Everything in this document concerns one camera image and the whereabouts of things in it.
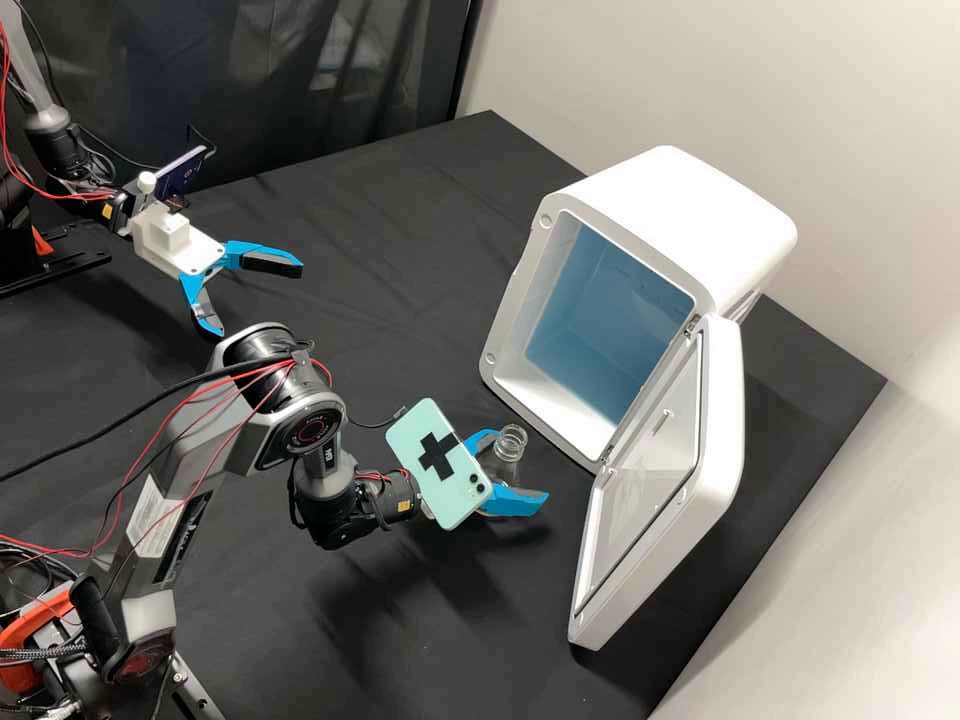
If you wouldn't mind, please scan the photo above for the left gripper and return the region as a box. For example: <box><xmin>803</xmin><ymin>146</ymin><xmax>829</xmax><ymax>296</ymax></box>
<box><xmin>127</xmin><ymin>210</ymin><xmax>306</xmax><ymax>338</ymax></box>

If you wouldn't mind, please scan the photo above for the clear flask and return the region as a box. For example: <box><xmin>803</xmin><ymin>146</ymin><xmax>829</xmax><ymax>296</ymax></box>
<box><xmin>479</xmin><ymin>422</ymin><xmax>531</xmax><ymax>490</ymax></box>

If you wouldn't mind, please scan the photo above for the white incubator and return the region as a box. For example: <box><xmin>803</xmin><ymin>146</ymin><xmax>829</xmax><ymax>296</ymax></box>
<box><xmin>477</xmin><ymin>144</ymin><xmax>799</xmax><ymax>463</ymax></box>

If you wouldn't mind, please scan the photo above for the incubator door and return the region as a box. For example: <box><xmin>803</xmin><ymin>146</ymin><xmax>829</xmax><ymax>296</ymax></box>
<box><xmin>566</xmin><ymin>312</ymin><xmax>747</xmax><ymax>652</ymax></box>

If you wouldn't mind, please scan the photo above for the right wrist camera phone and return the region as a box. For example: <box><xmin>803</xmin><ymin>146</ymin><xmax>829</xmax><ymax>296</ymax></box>
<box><xmin>383</xmin><ymin>397</ymin><xmax>498</xmax><ymax>532</ymax></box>

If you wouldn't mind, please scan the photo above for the orange clamp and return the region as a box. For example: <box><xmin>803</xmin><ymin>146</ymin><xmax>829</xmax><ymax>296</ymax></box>
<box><xmin>0</xmin><ymin>584</ymin><xmax>78</xmax><ymax>699</ymax></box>

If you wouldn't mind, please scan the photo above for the left wrist camera phone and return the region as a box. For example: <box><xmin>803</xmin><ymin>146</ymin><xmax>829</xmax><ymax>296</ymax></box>
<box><xmin>136</xmin><ymin>143</ymin><xmax>217</xmax><ymax>220</ymax></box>

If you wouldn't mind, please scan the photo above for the wrist camera phone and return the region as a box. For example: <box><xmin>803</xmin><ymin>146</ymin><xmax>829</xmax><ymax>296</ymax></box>
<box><xmin>383</xmin><ymin>397</ymin><xmax>498</xmax><ymax>532</ymax></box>
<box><xmin>136</xmin><ymin>143</ymin><xmax>217</xmax><ymax>220</ymax></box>

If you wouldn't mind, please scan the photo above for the black cable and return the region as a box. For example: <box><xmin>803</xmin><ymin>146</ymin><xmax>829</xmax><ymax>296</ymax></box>
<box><xmin>0</xmin><ymin>341</ymin><xmax>411</xmax><ymax>483</ymax></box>

